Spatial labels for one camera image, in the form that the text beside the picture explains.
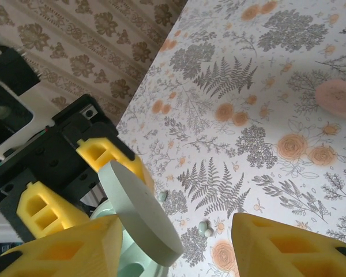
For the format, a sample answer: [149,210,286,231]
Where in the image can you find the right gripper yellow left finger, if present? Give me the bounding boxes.
[0,215,123,277]

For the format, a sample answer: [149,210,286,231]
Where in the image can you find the pink earbud charging case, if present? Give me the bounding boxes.
[315,78,346,119]

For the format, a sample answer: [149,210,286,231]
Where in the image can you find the green earbud charging case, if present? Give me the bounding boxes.
[89,160,186,277]

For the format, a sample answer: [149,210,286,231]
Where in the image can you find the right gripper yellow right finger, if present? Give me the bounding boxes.
[232,212,346,277]

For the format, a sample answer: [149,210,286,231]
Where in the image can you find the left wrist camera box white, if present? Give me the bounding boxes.
[0,82,51,159]

